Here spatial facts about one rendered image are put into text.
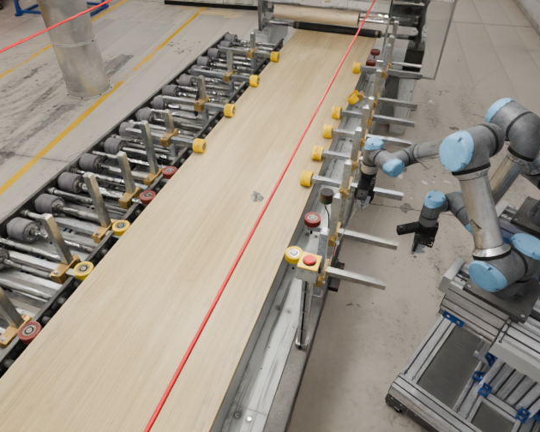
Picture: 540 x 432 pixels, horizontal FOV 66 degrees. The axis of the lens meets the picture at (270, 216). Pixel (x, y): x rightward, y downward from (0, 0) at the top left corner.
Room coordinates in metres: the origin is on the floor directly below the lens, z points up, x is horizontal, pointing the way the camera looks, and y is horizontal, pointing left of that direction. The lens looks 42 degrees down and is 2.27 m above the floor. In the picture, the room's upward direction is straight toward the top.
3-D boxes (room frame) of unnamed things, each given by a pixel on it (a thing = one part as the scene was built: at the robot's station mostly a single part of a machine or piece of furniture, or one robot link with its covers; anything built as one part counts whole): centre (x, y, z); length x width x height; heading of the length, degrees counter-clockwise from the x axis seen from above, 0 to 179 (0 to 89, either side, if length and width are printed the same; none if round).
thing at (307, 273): (0.92, -0.13, 1.18); 0.07 x 0.07 x 0.08; 71
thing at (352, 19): (4.05, -0.62, 1.05); 1.43 x 0.12 x 0.12; 71
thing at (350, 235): (1.42, -0.39, 0.84); 0.43 x 0.03 x 0.04; 71
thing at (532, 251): (0.96, -0.87, 1.21); 0.13 x 0.12 x 0.14; 119
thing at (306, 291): (0.92, -0.13, 0.93); 0.05 x 0.05 x 0.45; 71
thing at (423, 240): (1.32, -0.69, 0.97); 0.09 x 0.08 x 0.12; 71
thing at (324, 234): (1.17, -0.22, 0.89); 0.04 x 0.04 x 0.48; 71
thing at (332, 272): (1.19, -0.29, 0.84); 0.44 x 0.03 x 0.04; 71
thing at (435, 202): (1.32, -0.69, 1.13); 0.09 x 0.08 x 0.11; 106
